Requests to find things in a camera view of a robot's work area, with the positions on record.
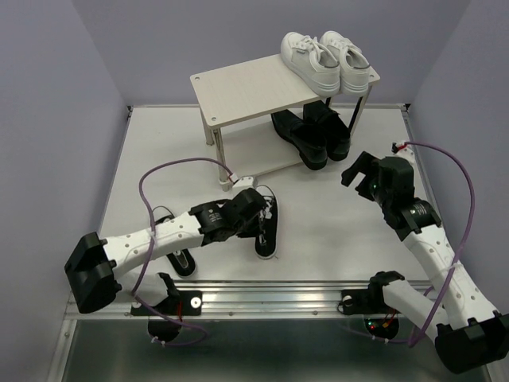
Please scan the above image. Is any black loafer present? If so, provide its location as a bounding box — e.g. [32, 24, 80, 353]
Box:
[270, 110, 328, 170]
[303, 100, 351, 162]

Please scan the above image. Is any black canvas sneaker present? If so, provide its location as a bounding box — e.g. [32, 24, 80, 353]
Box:
[152, 205, 196, 279]
[255, 185, 278, 259]

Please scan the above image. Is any white sneaker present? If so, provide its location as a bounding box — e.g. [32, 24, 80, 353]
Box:
[281, 32, 340, 98]
[320, 31, 371, 96]

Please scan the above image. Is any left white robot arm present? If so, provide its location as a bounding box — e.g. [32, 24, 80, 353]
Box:
[64, 188, 266, 314]

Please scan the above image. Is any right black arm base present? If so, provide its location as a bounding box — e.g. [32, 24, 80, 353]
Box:
[337, 289, 400, 340]

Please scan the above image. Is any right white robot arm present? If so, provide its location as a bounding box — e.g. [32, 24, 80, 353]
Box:
[338, 152, 508, 374]

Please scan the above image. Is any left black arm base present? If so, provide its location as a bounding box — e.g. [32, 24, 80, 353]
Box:
[130, 290, 208, 347]

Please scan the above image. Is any white two-tier shoe shelf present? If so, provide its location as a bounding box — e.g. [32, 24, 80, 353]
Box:
[188, 53, 381, 193]

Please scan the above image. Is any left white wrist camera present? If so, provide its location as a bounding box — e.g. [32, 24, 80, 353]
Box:
[232, 176, 256, 190]

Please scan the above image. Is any aluminium mounting rail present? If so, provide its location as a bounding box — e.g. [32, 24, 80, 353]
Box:
[67, 278, 438, 319]

